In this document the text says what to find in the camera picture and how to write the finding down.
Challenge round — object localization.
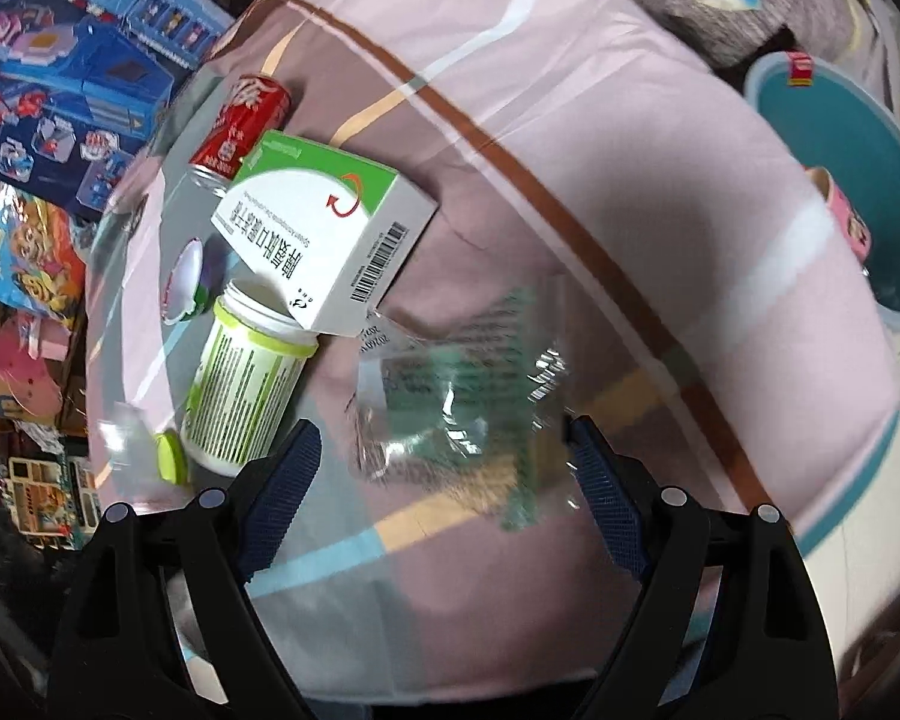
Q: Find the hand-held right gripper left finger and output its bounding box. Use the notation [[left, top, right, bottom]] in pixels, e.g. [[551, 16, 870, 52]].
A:
[[49, 418, 325, 720]]

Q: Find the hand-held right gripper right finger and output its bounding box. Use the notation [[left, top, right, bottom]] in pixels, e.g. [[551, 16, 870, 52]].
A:
[[565, 415, 842, 720]]

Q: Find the white bottle green label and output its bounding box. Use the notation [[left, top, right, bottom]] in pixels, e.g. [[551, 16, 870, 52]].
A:
[[180, 277, 320, 478]]

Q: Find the clear plastic packet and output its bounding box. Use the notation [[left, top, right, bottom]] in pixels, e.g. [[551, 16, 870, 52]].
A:
[[352, 281, 575, 538]]

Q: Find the green white medicine box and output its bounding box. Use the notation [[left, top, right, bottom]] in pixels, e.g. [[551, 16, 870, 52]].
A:
[[210, 129, 440, 339]]

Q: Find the red soda can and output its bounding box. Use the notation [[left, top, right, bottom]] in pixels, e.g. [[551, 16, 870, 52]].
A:
[[189, 73, 294, 200]]

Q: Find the teal plastic bin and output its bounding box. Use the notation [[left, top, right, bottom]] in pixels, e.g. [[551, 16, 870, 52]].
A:
[[742, 51, 900, 332]]

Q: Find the lime green bottle lid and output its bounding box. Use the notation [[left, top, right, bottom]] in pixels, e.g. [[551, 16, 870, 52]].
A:
[[154, 430, 191, 485]]

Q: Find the pink toy package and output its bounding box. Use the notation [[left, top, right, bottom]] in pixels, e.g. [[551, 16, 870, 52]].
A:
[[0, 307, 85, 430]]

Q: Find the cartoon dog toy box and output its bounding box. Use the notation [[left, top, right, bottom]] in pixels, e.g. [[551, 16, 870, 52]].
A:
[[0, 171, 88, 332]]

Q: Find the blue toy box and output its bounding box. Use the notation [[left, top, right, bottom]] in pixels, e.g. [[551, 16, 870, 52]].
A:
[[0, 0, 235, 223]]

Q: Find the grey patterned cloth bundle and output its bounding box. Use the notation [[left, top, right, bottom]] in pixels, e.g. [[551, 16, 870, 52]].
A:
[[570, 0, 900, 74]]

